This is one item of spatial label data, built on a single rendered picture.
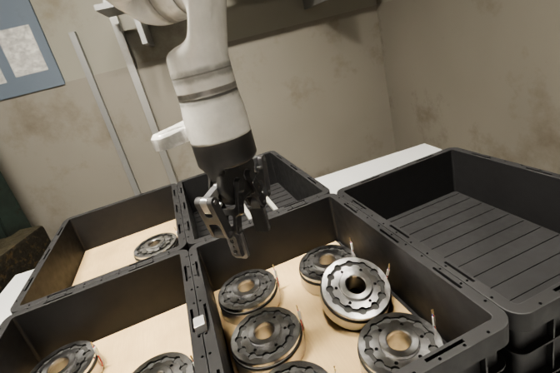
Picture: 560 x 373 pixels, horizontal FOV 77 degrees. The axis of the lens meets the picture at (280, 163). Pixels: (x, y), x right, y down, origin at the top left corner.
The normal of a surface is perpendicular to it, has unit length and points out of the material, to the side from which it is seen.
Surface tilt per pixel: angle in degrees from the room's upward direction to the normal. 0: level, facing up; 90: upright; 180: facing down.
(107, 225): 90
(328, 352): 0
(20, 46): 90
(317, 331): 0
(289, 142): 90
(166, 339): 0
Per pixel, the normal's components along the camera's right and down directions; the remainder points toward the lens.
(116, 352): -0.23, -0.92
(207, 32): 0.73, 0.27
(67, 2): 0.23, 0.27
